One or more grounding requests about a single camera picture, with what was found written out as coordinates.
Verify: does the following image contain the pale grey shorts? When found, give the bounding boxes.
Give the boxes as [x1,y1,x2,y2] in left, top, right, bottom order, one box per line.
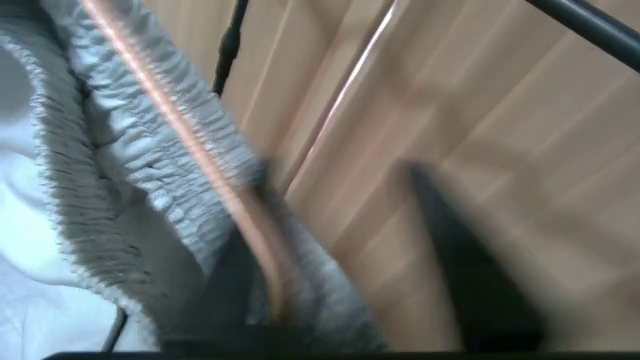
[0,0,390,352]

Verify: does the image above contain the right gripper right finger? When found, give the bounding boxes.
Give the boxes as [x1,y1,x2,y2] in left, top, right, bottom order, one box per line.
[404,161,547,352]

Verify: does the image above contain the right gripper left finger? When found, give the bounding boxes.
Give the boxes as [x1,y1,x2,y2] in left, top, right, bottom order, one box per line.
[162,158,312,352]

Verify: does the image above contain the beige curtain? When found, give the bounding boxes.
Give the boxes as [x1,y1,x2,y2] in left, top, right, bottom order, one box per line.
[141,0,640,352]

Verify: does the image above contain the pink clothes hanger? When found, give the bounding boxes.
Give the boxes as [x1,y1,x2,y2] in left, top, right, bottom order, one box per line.
[81,0,294,322]

